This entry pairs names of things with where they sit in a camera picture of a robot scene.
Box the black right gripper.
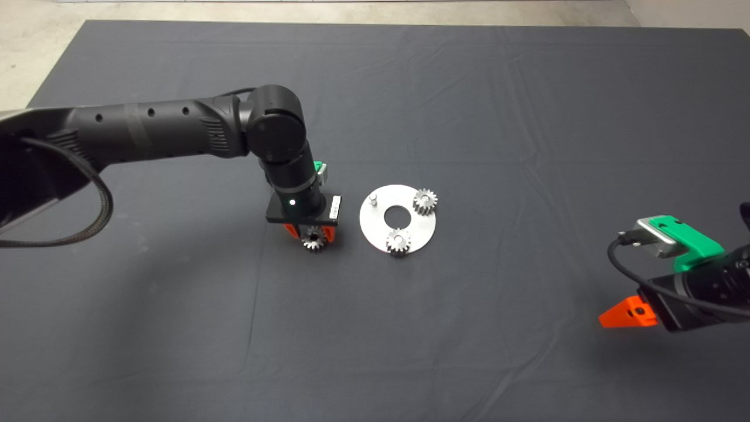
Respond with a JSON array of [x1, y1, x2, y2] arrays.
[[598, 274, 713, 335]]

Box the round metal plate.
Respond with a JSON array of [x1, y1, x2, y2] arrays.
[[359, 184, 438, 255]]

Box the small steel gear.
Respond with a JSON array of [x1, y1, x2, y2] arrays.
[[386, 227, 413, 255], [412, 188, 439, 215], [302, 226, 328, 253]]

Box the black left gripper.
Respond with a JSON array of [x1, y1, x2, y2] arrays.
[[265, 183, 343, 243]]

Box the thick black braided cable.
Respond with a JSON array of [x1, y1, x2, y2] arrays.
[[0, 137, 114, 249]]

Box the right wrist green camera mount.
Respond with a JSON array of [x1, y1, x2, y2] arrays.
[[652, 216, 726, 274]]

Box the dark grey table cloth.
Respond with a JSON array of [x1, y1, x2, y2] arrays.
[[0, 19, 750, 422]]

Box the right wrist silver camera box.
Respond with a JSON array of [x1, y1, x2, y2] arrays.
[[635, 218, 690, 260]]

